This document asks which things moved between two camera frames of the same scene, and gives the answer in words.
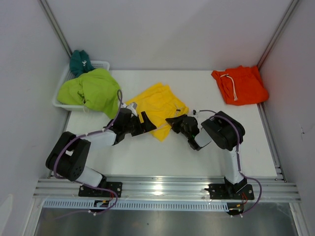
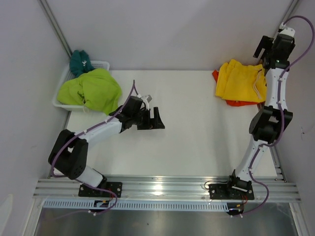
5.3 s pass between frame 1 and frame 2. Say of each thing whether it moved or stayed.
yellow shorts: moved
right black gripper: moved
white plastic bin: stayed
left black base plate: stayed
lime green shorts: stayed
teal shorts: stayed
